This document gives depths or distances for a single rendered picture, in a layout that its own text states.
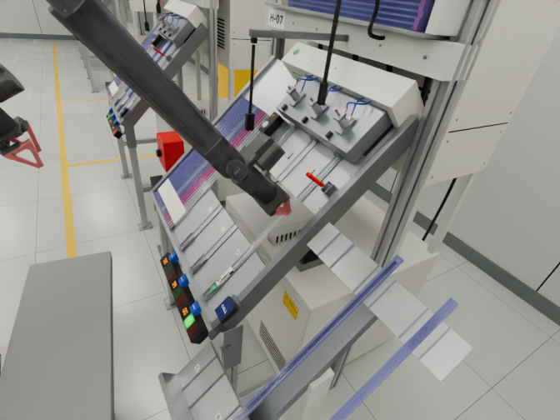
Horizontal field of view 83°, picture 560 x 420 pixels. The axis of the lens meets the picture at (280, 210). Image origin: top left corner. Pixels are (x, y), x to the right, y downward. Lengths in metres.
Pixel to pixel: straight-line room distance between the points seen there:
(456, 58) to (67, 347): 1.15
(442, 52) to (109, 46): 0.60
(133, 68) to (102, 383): 0.74
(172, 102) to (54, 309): 0.79
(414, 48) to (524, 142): 1.58
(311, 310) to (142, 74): 0.80
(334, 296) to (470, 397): 0.98
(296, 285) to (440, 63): 0.75
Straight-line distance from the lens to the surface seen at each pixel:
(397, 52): 0.86
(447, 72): 0.78
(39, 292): 1.24
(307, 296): 1.08
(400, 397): 1.73
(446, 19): 0.77
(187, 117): 0.58
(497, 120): 1.17
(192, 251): 1.03
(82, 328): 1.09
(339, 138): 0.81
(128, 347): 1.75
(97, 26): 0.53
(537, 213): 2.36
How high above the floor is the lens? 1.43
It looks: 35 degrees down
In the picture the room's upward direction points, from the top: 7 degrees clockwise
